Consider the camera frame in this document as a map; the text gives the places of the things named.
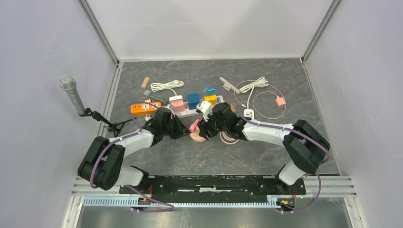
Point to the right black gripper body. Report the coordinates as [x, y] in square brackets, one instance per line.
[213, 127]

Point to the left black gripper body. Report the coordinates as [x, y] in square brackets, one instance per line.
[173, 129]

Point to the pink folding extension socket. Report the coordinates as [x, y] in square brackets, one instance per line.
[194, 127]

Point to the round pink socket base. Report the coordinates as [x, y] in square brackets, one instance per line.
[196, 138]

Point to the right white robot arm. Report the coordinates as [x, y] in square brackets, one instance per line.
[307, 148]

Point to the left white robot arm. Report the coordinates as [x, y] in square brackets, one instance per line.
[102, 165]

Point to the pink white plug adapter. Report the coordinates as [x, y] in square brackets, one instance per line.
[177, 103]

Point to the orange power strip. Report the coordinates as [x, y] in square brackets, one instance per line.
[143, 108]

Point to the yellow cube adapter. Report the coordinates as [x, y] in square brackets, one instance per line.
[211, 99]

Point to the small white power strip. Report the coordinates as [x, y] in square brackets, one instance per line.
[249, 113]

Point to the long white power strip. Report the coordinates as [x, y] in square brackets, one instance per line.
[186, 113]

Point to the light blue adapter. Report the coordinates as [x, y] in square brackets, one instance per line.
[209, 91]

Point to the blue cube adapter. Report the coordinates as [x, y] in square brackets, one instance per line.
[193, 100]

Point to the gray black flat tool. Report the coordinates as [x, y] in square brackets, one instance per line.
[153, 96]

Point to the small brown wooden block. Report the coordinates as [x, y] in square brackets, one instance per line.
[145, 82]

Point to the pink square charger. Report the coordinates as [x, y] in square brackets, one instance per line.
[280, 101]

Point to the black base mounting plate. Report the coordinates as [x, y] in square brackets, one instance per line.
[218, 188]

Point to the silver microphone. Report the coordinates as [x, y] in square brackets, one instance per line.
[69, 85]

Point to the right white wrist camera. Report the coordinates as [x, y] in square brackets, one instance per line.
[205, 108]

